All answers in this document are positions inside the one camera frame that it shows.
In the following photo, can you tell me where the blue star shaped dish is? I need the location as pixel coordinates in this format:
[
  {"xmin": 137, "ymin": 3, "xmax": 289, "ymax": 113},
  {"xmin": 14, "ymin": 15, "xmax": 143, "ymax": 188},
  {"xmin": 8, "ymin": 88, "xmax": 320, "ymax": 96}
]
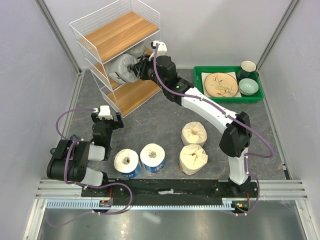
[{"xmin": 49, "ymin": 134, "xmax": 78, "ymax": 155}]

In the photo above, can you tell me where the cream wrapped roll near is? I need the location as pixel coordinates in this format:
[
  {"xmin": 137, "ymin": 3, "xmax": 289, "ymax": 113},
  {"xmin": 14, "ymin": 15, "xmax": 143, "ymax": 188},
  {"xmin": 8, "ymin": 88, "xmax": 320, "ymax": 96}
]
[{"xmin": 179, "ymin": 144, "xmax": 209, "ymax": 175}]

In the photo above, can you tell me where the decorated ceramic plate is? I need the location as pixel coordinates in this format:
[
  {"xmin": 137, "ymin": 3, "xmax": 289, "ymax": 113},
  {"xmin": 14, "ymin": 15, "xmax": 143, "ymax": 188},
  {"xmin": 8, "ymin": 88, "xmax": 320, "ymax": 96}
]
[{"xmin": 204, "ymin": 72, "xmax": 239, "ymax": 98}]

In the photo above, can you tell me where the dark green ceramic cup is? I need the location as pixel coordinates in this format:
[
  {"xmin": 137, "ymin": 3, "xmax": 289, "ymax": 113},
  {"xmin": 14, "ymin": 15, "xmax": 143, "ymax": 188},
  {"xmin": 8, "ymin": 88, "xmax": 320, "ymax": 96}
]
[{"xmin": 236, "ymin": 60, "xmax": 259, "ymax": 81}]

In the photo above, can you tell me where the blue wrapped roll left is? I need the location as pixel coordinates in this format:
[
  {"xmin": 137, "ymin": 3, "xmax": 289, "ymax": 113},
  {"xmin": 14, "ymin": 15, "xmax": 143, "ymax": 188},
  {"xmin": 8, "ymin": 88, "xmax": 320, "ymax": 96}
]
[{"xmin": 114, "ymin": 149, "xmax": 141, "ymax": 179}]

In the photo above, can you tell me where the blue grey cable duct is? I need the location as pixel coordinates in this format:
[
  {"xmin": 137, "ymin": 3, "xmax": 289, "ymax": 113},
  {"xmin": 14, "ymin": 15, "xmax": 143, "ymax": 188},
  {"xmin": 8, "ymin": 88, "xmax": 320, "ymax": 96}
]
[{"xmin": 46, "ymin": 199, "xmax": 249, "ymax": 211}]

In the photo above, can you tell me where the white wire wooden shelf rack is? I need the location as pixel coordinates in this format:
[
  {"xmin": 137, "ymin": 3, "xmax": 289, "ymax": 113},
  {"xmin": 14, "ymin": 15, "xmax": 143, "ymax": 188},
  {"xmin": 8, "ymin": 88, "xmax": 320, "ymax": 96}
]
[{"xmin": 69, "ymin": 0, "xmax": 161, "ymax": 117}]

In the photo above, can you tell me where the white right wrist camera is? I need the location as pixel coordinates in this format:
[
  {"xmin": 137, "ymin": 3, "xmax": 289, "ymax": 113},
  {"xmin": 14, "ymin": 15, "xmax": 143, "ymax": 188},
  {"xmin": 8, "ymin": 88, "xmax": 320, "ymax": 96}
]
[{"xmin": 148, "ymin": 40, "xmax": 167, "ymax": 61}]

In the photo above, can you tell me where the blue wrapped roll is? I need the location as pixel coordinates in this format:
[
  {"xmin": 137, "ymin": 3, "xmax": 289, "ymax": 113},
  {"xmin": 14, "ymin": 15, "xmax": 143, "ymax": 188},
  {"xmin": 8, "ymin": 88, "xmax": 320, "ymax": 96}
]
[
  {"xmin": 114, "ymin": 149, "xmax": 141, "ymax": 179},
  {"xmin": 139, "ymin": 143, "xmax": 166, "ymax": 173}
]

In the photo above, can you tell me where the aluminium frame rail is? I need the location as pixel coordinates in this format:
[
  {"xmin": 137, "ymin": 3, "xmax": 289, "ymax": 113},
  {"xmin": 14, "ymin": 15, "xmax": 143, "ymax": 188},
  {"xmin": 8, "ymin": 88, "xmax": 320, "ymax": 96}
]
[{"xmin": 36, "ymin": 179, "xmax": 308, "ymax": 201}]

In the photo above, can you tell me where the cream wrapped roll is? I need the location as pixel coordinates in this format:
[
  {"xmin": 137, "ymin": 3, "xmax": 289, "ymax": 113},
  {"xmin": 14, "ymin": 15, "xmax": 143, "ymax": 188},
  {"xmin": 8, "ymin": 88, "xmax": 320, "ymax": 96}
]
[
  {"xmin": 181, "ymin": 121, "xmax": 207, "ymax": 147},
  {"xmin": 179, "ymin": 144, "xmax": 209, "ymax": 175}
]

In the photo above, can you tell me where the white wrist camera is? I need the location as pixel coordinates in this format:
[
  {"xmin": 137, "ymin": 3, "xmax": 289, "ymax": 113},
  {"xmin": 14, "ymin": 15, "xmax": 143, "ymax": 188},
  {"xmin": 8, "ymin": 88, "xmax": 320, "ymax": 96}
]
[
  {"xmin": 98, "ymin": 105, "xmax": 113, "ymax": 120},
  {"xmin": 148, "ymin": 40, "xmax": 167, "ymax": 61}
]

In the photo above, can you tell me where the cream wrapped roll far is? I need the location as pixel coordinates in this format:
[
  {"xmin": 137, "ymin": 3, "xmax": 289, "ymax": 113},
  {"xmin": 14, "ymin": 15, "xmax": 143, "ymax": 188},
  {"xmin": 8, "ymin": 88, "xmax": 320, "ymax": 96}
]
[{"xmin": 181, "ymin": 121, "xmax": 207, "ymax": 147}]

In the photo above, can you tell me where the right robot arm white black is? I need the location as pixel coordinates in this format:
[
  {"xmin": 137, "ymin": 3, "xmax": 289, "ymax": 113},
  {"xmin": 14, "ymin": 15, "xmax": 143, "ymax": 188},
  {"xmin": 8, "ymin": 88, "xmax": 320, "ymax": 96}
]
[{"xmin": 128, "ymin": 55, "xmax": 252, "ymax": 197}]

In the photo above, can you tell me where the grey paper towel roll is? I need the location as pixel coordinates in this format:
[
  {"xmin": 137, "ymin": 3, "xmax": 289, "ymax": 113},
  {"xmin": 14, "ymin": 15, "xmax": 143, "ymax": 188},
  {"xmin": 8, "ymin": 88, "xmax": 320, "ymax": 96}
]
[{"xmin": 128, "ymin": 42, "xmax": 145, "ymax": 59}]

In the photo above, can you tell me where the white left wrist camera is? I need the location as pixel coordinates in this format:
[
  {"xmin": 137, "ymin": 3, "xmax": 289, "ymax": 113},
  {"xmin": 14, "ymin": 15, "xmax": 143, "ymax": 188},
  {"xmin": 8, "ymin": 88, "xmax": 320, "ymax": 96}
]
[{"xmin": 98, "ymin": 105, "xmax": 113, "ymax": 120}]

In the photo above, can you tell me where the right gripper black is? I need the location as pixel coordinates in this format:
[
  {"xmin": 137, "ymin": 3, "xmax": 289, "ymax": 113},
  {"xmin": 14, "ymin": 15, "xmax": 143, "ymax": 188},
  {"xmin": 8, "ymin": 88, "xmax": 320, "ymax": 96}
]
[{"xmin": 131, "ymin": 53, "xmax": 167, "ymax": 90}]

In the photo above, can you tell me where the green plastic tray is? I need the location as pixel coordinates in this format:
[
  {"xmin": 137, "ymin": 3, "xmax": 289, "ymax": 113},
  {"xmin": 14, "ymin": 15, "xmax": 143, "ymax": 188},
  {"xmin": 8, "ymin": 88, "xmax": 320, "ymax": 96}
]
[{"xmin": 193, "ymin": 65, "xmax": 264, "ymax": 104}]

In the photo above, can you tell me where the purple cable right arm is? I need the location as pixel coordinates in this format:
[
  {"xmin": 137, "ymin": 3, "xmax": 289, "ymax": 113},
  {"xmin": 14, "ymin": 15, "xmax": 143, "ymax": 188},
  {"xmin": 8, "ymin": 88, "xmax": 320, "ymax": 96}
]
[{"xmin": 152, "ymin": 42, "xmax": 274, "ymax": 216}]

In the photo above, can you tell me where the blue wrapped roll right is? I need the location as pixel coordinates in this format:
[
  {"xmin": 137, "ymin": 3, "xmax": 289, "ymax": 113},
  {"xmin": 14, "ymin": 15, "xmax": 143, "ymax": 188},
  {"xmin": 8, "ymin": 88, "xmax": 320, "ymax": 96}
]
[{"xmin": 139, "ymin": 143, "xmax": 166, "ymax": 173}]

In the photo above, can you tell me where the light green ceramic bowl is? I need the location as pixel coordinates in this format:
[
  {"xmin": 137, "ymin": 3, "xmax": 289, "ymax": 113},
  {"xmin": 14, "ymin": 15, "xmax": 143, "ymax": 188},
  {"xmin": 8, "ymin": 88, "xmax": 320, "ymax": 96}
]
[{"xmin": 238, "ymin": 78, "xmax": 259, "ymax": 96}]

